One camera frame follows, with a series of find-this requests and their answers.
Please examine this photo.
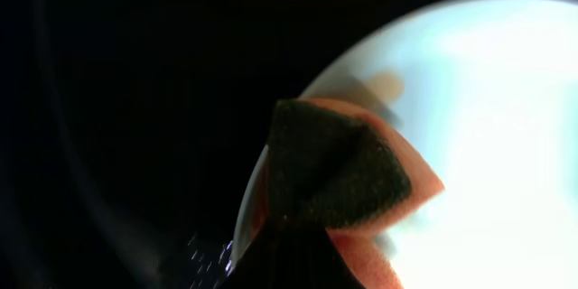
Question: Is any black round tray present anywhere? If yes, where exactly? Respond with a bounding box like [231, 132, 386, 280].
[1, 0, 441, 288]

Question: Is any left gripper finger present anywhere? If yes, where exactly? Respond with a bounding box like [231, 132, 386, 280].
[219, 219, 363, 289]

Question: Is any green orange sponge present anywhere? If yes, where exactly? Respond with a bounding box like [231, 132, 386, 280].
[251, 98, 444, 288]

